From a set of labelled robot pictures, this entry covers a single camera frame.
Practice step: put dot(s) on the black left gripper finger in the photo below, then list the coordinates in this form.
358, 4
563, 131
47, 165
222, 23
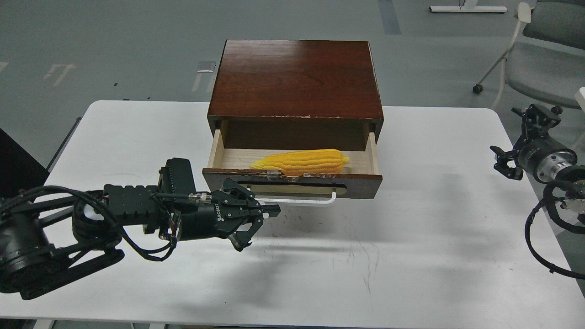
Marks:
241, 239
234, 201

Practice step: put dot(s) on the yellow corn cob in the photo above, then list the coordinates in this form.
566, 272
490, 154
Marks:
321, 161

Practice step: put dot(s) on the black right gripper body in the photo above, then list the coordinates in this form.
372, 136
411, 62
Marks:
544, 158

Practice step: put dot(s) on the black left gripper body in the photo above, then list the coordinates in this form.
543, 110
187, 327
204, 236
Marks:
206, 222

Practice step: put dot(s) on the wooden drawer with white handle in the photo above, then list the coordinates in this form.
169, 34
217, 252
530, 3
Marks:
360, 179

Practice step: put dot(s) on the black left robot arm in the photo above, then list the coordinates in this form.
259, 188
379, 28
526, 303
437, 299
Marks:
52, 236

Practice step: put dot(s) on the grey office chair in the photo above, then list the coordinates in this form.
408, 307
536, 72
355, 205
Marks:
545, 58

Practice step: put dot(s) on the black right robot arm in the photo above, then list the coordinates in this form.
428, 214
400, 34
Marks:
569, 192

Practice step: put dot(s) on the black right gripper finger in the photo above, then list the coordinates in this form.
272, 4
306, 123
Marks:
536, 121
501, 163

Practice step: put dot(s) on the dark wooden drawer cabinet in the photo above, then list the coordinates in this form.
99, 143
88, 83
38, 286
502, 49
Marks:
296, 94

